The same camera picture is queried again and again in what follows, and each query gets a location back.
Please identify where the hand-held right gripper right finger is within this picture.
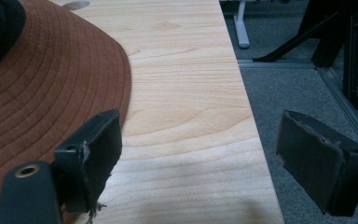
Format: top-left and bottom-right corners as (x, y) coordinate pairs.
(274, 109), (358, 217)

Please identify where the black metal stand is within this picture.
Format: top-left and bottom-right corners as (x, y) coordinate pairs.
(252, 0), (358, 111)

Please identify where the grey aluminium floor rail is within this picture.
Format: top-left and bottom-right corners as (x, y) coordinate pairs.
(238, 59), (358, 157)

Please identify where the white table leg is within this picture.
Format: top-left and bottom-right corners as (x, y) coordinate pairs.
(232, 0), (251, 49)

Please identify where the brown stitched hat brim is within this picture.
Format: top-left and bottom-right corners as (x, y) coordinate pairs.
(0, 0), (132, 203)

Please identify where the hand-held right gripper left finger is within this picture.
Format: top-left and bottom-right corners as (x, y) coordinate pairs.
(53, 108), (124, 215)

